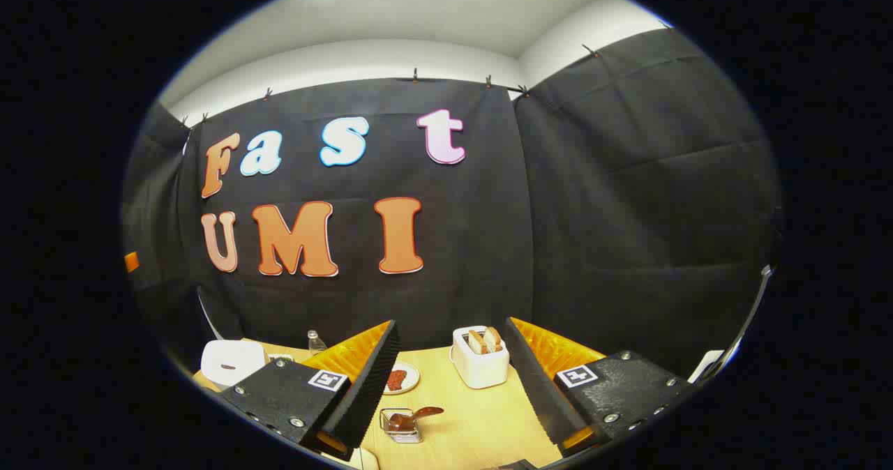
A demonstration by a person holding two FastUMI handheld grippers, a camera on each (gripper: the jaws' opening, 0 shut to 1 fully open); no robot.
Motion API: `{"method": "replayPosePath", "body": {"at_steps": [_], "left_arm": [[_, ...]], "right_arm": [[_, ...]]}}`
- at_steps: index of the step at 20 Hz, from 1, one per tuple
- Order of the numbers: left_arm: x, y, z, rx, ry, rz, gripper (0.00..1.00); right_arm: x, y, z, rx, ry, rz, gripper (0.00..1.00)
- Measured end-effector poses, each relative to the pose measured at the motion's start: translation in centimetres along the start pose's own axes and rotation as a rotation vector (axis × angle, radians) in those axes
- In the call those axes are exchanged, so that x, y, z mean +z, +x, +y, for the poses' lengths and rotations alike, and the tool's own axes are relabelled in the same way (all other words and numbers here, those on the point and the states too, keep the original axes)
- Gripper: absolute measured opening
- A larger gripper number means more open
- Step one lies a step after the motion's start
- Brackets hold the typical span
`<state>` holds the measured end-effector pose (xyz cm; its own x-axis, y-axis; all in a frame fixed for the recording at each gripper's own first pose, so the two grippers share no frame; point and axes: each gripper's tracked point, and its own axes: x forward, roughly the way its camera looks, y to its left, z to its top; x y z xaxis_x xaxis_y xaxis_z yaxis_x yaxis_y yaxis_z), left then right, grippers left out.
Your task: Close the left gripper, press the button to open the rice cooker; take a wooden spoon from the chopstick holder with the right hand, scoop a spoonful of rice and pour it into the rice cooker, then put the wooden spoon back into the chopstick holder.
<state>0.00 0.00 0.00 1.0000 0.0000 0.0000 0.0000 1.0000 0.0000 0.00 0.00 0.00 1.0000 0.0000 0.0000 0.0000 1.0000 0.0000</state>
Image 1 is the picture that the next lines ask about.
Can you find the white round plate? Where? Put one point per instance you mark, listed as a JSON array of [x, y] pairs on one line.
[[412, 376]]

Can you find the small black flat object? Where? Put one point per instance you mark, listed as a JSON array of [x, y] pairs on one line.
[[520, 465]]

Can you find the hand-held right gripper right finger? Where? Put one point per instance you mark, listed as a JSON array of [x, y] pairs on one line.
[[537, 386]]

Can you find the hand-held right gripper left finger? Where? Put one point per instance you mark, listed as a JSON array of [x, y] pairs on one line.
[[370, 386]]

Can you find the white panel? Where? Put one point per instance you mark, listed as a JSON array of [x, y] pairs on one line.
[[704, 365]]

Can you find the clear plastic water bottle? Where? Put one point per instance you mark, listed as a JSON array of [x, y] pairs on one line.
[[315, 344]]

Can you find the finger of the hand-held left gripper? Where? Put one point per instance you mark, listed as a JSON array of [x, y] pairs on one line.
[[131, 261]]

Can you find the red meat pieces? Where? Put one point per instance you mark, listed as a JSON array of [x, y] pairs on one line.
[[396, 379]]

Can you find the beige rounded board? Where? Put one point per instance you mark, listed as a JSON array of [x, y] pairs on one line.
[[366, 461]]

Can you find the row of black cloth clips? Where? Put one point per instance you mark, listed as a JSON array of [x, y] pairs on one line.
[[414, 74]]

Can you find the grey metal bar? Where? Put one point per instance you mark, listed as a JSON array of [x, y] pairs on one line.
[[764, 275]]

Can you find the white rice cooker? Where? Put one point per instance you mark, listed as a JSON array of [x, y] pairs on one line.
[[237, 355]]

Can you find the black backdrop cloth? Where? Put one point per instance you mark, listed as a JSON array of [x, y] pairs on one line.
[[488, 247]]

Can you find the white toaster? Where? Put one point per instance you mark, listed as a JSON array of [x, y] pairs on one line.
[[481, 371]]

